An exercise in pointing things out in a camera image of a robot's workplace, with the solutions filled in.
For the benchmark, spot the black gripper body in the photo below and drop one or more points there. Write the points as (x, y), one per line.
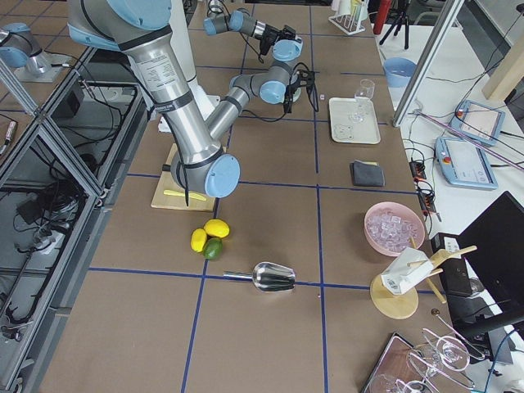
(290, 95)
(268, 33)

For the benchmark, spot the light blue plastic cup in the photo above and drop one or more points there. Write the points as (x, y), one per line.
(298, 43)

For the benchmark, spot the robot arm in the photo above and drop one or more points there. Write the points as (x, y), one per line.
(163, 57)
(241, 21)

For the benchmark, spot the blue bowl with fork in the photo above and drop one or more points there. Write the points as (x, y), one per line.
(398, 71)

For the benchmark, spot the pink bowl with ice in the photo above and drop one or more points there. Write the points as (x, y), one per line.
(390, 227)

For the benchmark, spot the steel ice scoop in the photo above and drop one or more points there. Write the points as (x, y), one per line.
(268, 277)

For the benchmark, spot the clear wine glass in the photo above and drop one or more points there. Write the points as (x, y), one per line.
(362, 100)

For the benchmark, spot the cream bear tray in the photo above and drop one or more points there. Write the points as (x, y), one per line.
(344, 130)

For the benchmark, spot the white cup rack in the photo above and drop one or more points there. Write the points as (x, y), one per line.
(349, 15)

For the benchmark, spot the red fire extinguisher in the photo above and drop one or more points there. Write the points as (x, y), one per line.
(381, 16)

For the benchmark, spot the grey folded cloth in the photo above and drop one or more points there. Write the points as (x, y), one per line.
(366, 175)

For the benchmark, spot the yellow lemon upper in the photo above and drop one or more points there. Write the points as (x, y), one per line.
(217, 228)

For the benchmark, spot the yellow lemon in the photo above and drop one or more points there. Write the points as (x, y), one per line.
(198, 240)
(217, 228)

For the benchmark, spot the yellow plastic knife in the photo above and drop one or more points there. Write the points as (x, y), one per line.
(186, 195)

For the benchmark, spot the wooden cutting board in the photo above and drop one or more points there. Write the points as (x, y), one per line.
(160, 201)

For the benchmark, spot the teach pendant near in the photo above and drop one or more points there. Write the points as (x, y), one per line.
(464, 165)

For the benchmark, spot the teach pendant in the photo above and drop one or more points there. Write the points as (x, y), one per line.
(464, 165)
(478, 121)

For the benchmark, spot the teach pendant far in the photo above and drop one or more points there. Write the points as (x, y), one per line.
(478, 121)

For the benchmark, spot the green lime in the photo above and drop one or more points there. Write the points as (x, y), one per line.
(213, 248)

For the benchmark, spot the yellow lemon lower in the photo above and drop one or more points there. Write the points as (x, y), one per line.
(198, 240)

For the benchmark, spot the wooden plank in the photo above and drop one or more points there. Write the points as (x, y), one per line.
(507, 75)

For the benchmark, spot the white carton on stand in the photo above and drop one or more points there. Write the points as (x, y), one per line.
(407, 270)

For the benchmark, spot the round wooden stand base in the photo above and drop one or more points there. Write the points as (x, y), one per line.
(393, 306)

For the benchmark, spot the dark serving tray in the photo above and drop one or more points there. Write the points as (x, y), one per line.
(393, 362)

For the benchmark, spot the upside-down wine glasses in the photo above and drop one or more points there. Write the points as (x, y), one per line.
(440, 363)

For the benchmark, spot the black camera tripod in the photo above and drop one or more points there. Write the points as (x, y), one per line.
(402, 20)

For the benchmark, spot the aluminium frame post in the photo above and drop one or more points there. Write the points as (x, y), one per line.
(443, 24)

